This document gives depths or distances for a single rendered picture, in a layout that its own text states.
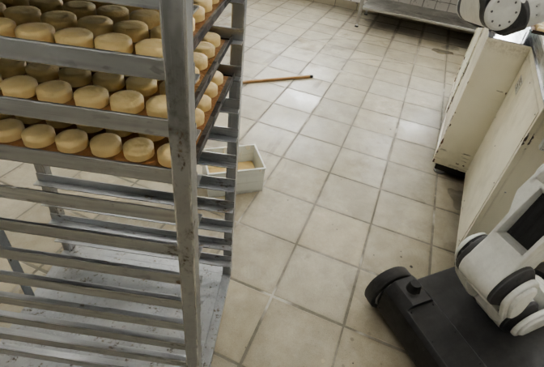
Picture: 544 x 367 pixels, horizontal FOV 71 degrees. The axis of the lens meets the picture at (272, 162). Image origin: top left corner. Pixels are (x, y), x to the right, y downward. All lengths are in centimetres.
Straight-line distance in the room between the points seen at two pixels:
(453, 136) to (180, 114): 200
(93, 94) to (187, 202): 22
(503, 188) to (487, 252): 55
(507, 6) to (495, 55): 122
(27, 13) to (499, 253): 114
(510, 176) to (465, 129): 73
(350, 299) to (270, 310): 34
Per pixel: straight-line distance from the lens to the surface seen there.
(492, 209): 176
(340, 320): 163
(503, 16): 99
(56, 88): 68
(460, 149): 241
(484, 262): 119
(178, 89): 50
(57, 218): 154
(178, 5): 46
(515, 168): 165
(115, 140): 70
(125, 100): 63
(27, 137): 75
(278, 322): 158
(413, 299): 152
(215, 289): 146
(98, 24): 66
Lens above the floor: 136
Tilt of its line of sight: 37 degrees down
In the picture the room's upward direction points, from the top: 7 degrees clockwise
